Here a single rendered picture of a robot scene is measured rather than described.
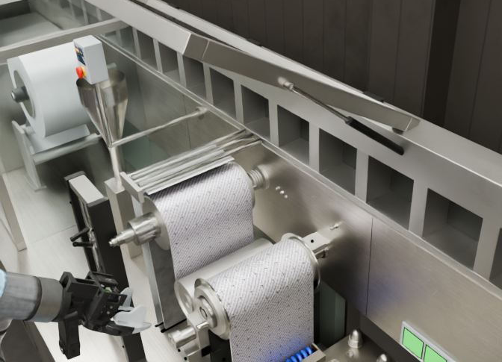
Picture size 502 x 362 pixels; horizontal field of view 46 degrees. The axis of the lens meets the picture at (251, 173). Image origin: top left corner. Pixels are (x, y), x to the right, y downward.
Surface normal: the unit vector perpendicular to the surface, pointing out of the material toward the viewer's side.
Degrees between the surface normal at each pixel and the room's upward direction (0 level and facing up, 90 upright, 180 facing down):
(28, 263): 0
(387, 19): 90
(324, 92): 90
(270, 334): 90
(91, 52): 90
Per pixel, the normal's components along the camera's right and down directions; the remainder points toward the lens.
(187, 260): 0.58, 0.44
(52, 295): 0.75, -0.34
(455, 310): -0.81, 0.36
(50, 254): -0.06, -0.84
